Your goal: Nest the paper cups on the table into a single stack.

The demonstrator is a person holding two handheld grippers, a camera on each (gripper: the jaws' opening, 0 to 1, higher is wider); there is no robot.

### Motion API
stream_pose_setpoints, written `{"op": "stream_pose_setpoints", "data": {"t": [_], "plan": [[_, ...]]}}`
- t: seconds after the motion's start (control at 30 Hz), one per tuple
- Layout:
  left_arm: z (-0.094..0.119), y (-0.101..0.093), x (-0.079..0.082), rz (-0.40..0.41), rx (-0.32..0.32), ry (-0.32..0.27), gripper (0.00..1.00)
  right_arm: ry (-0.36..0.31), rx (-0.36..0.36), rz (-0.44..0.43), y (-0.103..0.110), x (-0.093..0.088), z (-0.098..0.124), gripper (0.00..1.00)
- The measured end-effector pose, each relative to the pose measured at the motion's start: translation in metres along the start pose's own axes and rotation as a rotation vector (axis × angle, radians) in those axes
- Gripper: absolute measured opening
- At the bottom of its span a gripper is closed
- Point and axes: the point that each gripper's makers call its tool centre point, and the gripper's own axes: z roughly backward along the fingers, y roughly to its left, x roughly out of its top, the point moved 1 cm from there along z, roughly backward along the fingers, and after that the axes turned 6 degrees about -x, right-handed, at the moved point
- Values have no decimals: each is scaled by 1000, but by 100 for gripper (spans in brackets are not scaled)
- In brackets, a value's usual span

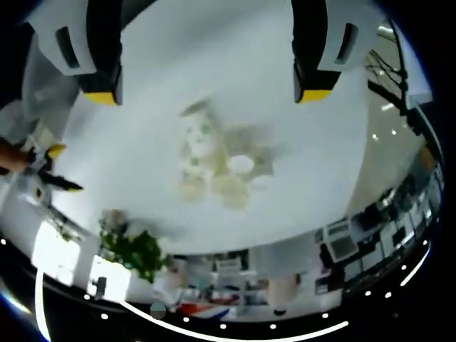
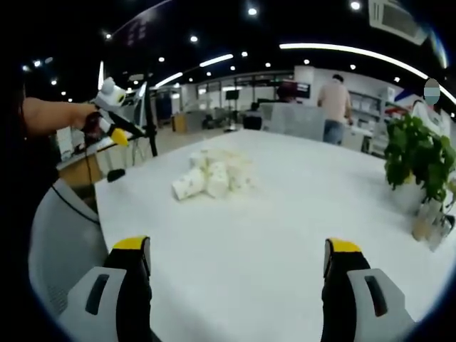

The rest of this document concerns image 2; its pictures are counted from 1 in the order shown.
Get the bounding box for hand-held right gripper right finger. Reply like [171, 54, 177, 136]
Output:
[321, 237, 416, 342]

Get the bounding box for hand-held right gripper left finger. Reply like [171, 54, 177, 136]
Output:
[58, 234, 154, 342]

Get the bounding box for pile of paper cups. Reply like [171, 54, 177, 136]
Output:
[172, 148, 261, 202]

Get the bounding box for person's left hand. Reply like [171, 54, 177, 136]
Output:
[72, 105, 105, 144]

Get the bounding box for black tripod stand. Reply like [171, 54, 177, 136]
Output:
[142, 72, 159, 158]

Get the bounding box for black chair armrest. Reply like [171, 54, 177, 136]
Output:
[106, 168, 127, 183]

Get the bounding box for wooden desk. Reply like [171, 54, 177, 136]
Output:
[56, 136, 120, 188]

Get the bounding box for grey mesh chair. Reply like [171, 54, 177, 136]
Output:
[28, 177, 110, 323]

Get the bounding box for small glass bottles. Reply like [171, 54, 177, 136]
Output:
[412, 198, 455, 252]

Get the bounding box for white table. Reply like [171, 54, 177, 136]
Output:
[93, 128, 456, 342]

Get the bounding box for green potted plant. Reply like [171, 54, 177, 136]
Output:
[383, 114, 456, 215]

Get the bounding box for grey desk partition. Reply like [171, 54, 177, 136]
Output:
[259, 102, 326, 143]

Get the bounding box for long ceiling light strip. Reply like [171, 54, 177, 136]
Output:
[279, 42, 430, 80]

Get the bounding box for ceiling air conditioner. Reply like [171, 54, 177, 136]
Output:
[368, 0, 428, 46]

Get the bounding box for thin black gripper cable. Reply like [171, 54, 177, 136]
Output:
[83, 141, 94, 187]

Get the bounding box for dark wall screen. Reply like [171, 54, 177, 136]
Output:
[280, 81, 311, 100]

